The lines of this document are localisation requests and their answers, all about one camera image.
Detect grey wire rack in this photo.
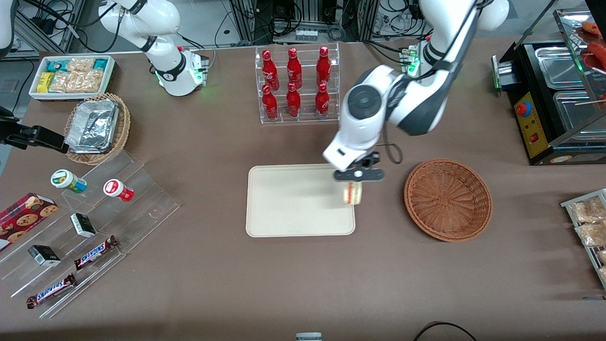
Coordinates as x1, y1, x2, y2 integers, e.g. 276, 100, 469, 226
561, 188, 606, 289

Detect stacked aluminium foil containers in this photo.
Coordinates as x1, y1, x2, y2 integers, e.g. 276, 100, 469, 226
65, 99, 119, 153

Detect triangular sandwich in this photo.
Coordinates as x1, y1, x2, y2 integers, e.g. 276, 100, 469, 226
343, 182, 363, 206

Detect small black box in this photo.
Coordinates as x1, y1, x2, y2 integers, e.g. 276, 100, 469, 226
27, 245, 62, 267
70, 213, 97, 238

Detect light tan wicker basket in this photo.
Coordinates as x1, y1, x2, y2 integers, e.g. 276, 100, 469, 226
64, 93, 131, 165

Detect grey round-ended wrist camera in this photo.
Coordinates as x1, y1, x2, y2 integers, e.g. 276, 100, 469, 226
334, 167, 384, 183

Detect Snickers bar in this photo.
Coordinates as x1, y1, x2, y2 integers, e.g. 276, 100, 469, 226
26, 273, 77, 309
74, 235, 119, 270

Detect white rectangular snack bin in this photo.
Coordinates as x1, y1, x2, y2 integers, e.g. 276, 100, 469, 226
29, 55, 116, 101

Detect clear acrylic stepped display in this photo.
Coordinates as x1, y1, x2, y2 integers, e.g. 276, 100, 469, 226
0, 151, 180, 319

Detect red cola bottle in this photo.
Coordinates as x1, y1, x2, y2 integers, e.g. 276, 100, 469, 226
262, 50, 280, 91
262, 84, 279, 120
315, 82, 330, 117
287, 47, 303, 90
316, 46, 331, 88
286, 82, 302, 117

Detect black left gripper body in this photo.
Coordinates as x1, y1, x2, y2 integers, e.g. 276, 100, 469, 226
353, 151, 381, 171

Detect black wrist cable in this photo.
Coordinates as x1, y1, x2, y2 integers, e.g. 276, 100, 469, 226
379, 0, 479, 165

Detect small clear cracker bag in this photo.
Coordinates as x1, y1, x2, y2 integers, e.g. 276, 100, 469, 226
66, 58, 95, 73

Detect red lid snack cup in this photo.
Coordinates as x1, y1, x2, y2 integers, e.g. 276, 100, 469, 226
103, 179, 134, 203

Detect red cookie box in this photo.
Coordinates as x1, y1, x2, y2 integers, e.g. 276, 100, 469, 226
0, 192, 58, 251

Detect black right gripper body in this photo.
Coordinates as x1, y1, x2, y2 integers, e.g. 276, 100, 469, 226
0, 107, 30, 147

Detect large clear cracker bag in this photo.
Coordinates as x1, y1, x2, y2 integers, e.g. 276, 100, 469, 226
50, 71, 103, 93

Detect round brown wicker basket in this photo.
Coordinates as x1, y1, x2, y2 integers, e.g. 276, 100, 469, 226
404, 158, 493, 242

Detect black looped cable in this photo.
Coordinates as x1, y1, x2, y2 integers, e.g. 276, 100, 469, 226
413, 322, 479, 341

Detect green lid snack cup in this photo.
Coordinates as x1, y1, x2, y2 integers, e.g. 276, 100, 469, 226
51, 169, 87, 194

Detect stainless steel pan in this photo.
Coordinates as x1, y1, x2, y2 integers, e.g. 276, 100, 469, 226
553, 90, 606, 132
535, 46, 586, 89

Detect beige plastic tray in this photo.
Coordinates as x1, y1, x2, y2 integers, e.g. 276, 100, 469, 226
246, 163, 356, 237

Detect black hot food warmer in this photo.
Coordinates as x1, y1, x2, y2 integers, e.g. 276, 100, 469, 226
492, 7, 606, 166

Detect clear acrylic bottle rack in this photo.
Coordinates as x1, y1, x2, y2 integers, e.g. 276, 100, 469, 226
255, 43, 340, 125

